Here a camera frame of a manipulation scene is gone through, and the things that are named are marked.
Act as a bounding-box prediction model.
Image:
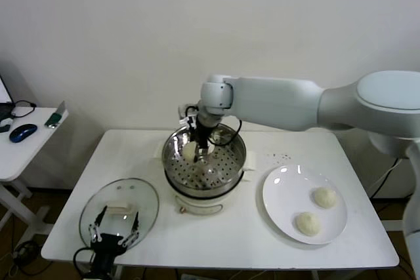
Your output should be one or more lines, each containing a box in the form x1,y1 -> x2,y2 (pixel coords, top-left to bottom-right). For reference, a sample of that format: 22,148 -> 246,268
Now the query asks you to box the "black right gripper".
193,121 -> 215,165

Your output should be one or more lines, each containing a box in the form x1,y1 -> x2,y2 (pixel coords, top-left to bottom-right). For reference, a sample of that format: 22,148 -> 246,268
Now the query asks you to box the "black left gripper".
87,206 -> 140,276

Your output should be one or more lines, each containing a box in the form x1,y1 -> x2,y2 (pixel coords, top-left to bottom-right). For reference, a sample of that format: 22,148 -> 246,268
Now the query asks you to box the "round glass pot lid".
79,178 -> 161,256

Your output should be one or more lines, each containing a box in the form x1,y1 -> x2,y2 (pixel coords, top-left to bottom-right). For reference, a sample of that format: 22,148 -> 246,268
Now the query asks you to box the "perforated steel steamer basket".
161,122 -> 247,196

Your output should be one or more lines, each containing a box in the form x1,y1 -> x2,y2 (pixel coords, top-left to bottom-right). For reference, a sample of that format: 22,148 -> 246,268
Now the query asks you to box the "dark crumb scatter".
266,151 -> 291,165

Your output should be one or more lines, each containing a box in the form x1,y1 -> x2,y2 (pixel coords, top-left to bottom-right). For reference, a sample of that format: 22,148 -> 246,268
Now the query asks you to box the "white round plate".
261,164 -> 348,245

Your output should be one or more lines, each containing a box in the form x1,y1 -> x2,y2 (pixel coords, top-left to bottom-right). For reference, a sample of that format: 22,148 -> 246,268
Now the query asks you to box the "white side desk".
0,106 -> 70,243

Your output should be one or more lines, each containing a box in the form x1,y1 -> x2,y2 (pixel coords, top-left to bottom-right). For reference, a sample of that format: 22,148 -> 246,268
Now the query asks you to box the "blue computer mouse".
9,124 -> 39,144

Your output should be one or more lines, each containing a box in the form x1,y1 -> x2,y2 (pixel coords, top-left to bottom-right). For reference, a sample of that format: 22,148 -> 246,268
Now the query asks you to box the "black laptop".
0,73 -> 16,120

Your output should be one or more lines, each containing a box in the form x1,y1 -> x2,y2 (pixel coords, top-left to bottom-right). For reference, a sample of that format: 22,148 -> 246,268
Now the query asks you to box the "white side stand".
382,201 -> 410,232

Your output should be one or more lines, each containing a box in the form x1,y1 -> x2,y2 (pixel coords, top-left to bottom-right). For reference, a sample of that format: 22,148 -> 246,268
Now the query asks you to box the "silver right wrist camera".
178,104 -> 200,127

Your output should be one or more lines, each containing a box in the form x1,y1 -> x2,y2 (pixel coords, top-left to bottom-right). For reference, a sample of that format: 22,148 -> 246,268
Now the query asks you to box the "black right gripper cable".
209,117 -> 243,147

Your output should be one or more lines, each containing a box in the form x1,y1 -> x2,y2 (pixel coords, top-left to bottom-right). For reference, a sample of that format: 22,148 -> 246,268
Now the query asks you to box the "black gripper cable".
72,246 -> 96,275
209,117 -> 243,147

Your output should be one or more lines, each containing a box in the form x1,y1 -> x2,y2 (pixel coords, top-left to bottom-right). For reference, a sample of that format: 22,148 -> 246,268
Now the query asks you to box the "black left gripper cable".
72,246 -> 96,275

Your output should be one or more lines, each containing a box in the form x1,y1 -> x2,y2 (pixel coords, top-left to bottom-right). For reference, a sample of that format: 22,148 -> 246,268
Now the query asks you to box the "black floor cable bundle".
0,220 -> 45,277

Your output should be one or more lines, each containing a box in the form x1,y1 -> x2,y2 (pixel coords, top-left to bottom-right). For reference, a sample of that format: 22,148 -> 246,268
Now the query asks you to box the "green handled scraper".
44,101 -> 68,129

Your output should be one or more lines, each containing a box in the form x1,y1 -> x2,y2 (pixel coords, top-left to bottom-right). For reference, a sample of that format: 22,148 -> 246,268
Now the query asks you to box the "black looped desk cable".
9,100 -> 37,120

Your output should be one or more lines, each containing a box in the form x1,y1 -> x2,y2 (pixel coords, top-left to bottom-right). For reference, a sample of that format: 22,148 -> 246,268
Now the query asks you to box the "black and white wall cable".
366,157 -> 400,199

